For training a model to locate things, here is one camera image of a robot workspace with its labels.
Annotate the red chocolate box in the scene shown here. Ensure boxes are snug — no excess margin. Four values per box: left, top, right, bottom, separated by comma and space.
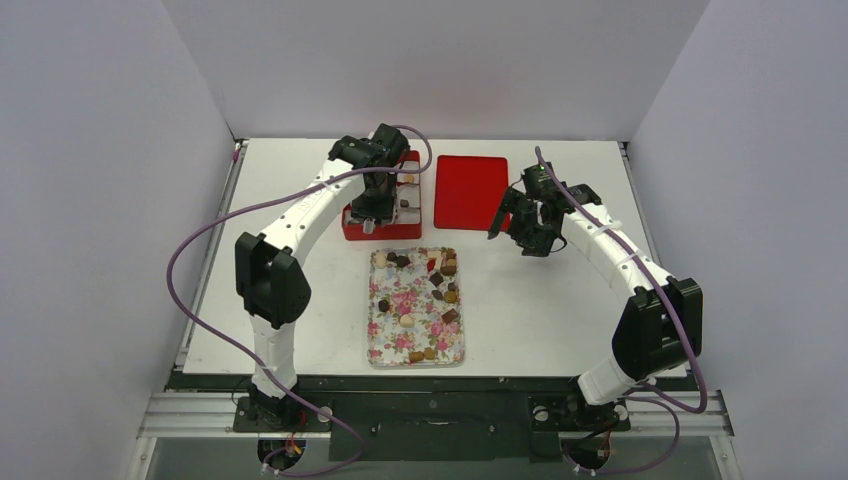
340, 173, 423, 241

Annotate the floral serving tray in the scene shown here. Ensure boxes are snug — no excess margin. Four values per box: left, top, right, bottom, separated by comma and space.
366, 247, 466, 369

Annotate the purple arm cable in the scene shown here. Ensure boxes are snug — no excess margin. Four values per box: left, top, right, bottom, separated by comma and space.
165, 124, 435, 478
533, 146, 709, 477

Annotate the beige round chocolate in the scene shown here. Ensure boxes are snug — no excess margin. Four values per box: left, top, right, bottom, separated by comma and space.
398, 314, 415, 328

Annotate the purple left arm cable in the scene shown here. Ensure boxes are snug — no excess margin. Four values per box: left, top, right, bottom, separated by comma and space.
165, 124, 435, 478

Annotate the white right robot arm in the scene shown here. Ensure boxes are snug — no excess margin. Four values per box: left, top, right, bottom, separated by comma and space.
488, 163, 703, 427

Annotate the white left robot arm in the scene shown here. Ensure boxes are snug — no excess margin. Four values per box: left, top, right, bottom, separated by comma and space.
235, 124, 410, 430

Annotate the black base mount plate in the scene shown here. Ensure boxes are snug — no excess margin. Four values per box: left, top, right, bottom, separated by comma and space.
232, 375, 631, 462

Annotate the red box lid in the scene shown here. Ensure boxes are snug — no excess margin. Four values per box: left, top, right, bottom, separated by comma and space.
433, 155, 509, 231

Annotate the brown cube chocolate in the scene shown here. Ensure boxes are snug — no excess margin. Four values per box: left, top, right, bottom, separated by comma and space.
441, 309, 460, 324

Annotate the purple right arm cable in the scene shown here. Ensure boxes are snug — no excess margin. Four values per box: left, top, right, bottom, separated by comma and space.
533, 146, 709, 477

